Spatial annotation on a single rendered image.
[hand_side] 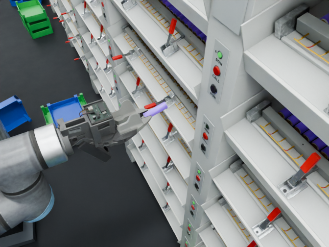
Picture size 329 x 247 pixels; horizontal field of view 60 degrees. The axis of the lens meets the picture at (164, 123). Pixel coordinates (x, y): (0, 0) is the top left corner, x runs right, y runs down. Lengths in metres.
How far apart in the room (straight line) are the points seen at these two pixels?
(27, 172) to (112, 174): 1.16
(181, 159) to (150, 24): 0.44
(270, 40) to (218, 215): 0.57
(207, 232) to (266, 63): 0.74
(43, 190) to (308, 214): 0.55
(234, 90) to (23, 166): 0.44
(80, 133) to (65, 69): 1.95
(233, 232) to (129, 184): 0.98
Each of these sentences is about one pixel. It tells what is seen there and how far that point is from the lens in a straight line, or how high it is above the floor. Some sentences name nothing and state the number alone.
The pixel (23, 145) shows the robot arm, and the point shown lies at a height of 1.05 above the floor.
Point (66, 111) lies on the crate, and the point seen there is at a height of 0.09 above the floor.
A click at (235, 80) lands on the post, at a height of 1.20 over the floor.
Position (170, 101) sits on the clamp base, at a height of 0.91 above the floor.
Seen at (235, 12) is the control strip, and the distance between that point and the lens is 0.45.
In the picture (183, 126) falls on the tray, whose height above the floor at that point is 0.89.
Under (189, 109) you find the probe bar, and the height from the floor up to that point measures 0.93.
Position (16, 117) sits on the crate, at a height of 0.03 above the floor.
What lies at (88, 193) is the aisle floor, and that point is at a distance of 1.76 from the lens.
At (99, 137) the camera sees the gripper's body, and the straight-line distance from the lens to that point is 0.65.
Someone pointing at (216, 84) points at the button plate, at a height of 1.16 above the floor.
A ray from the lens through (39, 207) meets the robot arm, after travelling 0.75.
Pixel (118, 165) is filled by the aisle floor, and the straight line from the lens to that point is 1.82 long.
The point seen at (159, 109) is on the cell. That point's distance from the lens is 0.71.
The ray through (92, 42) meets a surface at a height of 0.54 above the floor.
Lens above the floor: 1.51
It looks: 49 degrees down
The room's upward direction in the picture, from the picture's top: straight up
